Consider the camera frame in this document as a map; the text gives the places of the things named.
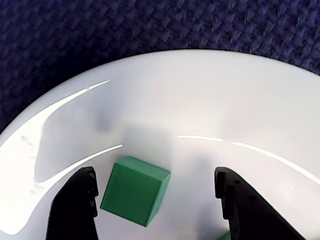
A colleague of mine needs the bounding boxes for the white round plate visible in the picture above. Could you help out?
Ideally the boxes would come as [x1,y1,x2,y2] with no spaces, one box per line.
[0,48,320,240]

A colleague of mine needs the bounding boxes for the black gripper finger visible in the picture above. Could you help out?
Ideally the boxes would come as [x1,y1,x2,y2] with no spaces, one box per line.
[214,166,307,240]
[45,166,100,240]

